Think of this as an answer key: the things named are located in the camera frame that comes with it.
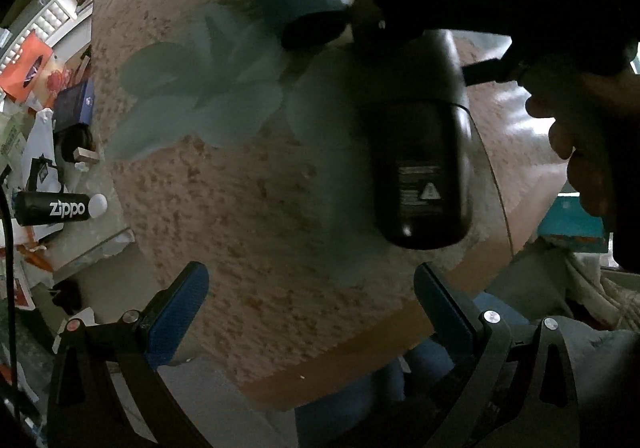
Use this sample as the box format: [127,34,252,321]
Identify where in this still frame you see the person's right hand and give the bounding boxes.
[523,66,639,223]

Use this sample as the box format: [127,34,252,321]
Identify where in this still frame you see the white tufted tv bench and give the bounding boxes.
[1,0,93,70]

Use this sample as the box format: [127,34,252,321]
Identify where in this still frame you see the black zippo bottle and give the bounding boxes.
[14,191,108,226]

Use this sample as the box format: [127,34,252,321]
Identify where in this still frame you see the orange plastic bag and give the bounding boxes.
[0,32,53,102]

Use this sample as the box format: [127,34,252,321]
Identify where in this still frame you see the dark blue small box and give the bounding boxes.
[53,78,94,133]

